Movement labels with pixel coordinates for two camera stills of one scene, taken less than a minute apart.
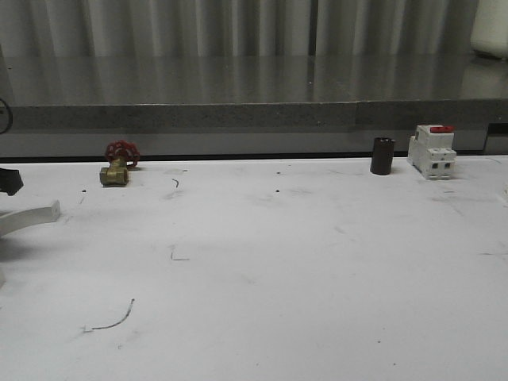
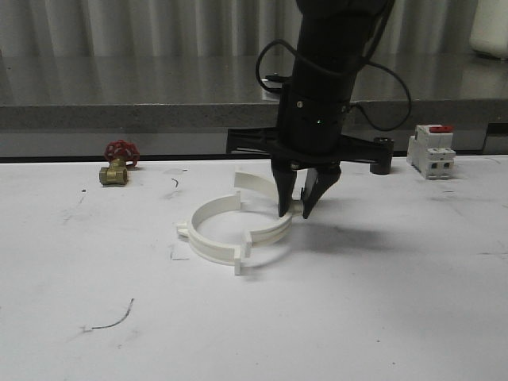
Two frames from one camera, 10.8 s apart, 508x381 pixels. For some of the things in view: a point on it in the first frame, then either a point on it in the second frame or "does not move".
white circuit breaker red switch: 430,151 does not move
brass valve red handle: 121,155 does not move
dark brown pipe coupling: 382,155 does not move
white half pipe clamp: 13,220 to 213,252
